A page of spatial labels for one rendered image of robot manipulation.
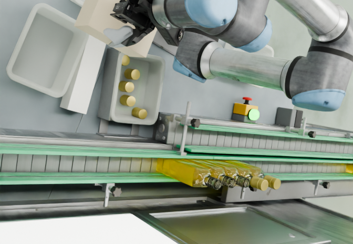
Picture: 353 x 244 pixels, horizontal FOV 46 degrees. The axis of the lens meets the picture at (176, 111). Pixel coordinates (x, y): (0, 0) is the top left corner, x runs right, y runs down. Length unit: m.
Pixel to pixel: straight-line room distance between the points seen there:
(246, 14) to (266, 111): 1.15
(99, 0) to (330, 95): 0.58
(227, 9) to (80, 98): 0.68
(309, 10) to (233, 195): 0.89
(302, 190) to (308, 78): 0.96
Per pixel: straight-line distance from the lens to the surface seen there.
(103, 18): 0.93
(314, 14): 0.96
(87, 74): 1.26
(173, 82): 1.50
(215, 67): 1.23
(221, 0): 0.68
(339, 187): 2.20
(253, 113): 1.65
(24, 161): 1.16
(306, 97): 1.06
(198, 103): 1.58
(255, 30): 0.76
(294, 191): 1.91
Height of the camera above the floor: 1.95
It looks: 52 degrees down
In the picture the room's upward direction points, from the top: 103 degrees clockwise
